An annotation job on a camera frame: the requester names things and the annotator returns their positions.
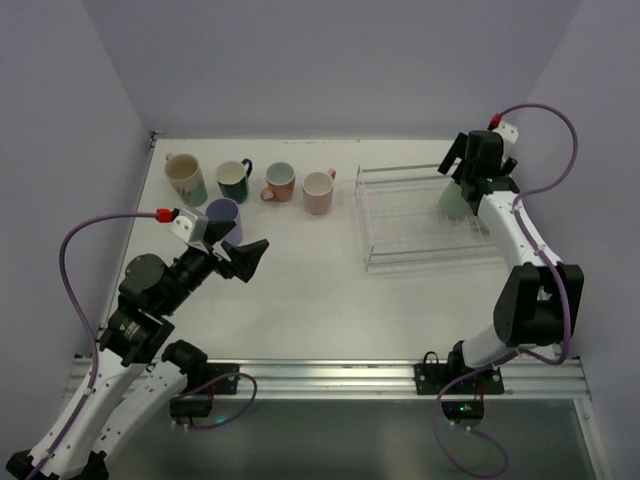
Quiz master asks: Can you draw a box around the dark green mug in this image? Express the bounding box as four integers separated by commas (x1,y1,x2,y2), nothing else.
215,158,253,204

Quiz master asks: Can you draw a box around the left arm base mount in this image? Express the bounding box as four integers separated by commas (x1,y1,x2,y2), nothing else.
180,362,240,396

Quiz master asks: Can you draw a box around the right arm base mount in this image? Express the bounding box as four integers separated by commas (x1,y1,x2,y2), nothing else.
413,350,505,395

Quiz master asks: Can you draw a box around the right black control box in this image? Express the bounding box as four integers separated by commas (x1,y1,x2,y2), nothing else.
441,399,485,427

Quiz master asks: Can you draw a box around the left black control box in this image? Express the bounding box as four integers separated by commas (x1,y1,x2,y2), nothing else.
169,398,213,426

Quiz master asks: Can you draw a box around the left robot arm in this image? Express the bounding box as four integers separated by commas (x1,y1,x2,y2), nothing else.
6,208,269,479

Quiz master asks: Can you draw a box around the clear wire dish rack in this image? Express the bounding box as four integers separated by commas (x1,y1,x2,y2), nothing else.
355,164,500,270

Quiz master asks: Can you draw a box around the aluminium mounting rail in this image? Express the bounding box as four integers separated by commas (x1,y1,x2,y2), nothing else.
62,357,591,401

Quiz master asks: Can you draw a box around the orange mug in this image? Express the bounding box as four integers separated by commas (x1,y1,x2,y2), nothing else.
260,162,296,203

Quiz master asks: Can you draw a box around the pink mug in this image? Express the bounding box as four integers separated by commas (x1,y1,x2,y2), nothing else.
302,169,336,215

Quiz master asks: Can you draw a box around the lavender cup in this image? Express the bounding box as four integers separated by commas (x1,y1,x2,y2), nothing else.
206,198,243,246

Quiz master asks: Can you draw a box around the black control box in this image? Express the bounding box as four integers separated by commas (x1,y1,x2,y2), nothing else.
169,398,213,426
441,399,485,427

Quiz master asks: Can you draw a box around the light green cup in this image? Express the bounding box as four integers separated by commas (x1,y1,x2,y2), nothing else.
438,180,473,219

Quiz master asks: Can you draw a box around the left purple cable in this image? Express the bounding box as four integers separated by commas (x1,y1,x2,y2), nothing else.
22,209,258,480

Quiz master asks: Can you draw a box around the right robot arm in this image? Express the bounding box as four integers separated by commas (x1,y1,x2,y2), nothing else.
438,130,584,377

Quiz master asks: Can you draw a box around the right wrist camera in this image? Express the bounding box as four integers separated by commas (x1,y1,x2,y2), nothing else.
488,113,519,150

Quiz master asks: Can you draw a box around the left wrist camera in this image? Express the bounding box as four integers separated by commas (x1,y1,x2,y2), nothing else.
168,208,208,244

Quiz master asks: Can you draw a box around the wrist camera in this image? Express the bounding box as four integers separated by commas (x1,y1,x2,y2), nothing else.
168,208,208,244
488,113,519,150

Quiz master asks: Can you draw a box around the cream and mint floral mug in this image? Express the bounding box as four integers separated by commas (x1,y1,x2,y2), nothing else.
164,153,208,207

